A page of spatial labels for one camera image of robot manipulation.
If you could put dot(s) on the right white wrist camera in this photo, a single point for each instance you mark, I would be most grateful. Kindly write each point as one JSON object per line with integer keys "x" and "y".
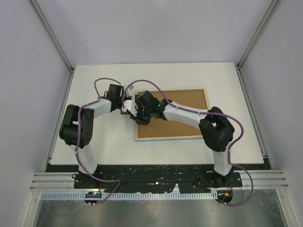
{"x": 129, "y": 106}

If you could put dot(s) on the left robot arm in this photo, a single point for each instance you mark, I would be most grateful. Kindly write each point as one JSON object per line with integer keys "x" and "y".
{"x": 78, "y": 122}

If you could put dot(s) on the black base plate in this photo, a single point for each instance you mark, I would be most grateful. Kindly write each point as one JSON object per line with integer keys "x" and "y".
{"x": 150, "y": 178}

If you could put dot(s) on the perforated cable duct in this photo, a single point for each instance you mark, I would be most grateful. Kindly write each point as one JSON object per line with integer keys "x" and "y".
{"x": 93, "y": 195}

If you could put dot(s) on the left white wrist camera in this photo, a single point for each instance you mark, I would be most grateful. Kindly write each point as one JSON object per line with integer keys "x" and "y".
{"x": 129, "y": 91}

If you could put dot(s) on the blue picture frame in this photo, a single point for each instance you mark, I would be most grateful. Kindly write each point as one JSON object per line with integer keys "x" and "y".
{"x": 180, "y": 124}

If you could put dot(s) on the left aluminium post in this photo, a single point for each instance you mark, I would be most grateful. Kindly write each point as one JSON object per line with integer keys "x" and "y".
{"x": 50, "y": 32}

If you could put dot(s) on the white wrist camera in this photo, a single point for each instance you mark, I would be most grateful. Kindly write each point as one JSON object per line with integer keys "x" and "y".
{"x": 129, "y": 91}
{"x": 129, "y": 106}

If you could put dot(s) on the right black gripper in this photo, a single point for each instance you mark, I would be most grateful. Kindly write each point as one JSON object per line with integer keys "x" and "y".
{"x": 138, "y": 119}

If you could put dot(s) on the aluminium post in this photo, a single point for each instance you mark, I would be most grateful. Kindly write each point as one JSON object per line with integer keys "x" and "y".
{"x": 271, "y": 9}
{"x": 50, "y": 32}

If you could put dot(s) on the aluminium rail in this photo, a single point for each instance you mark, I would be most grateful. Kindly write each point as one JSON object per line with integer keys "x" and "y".
{"x": 60, "y": 181}

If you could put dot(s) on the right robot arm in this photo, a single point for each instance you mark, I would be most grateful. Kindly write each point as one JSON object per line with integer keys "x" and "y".
{"x": 217, "y": 131}

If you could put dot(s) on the right aluminium post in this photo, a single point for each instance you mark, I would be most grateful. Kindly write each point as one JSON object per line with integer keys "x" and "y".
{"x": 271, "y": 9}

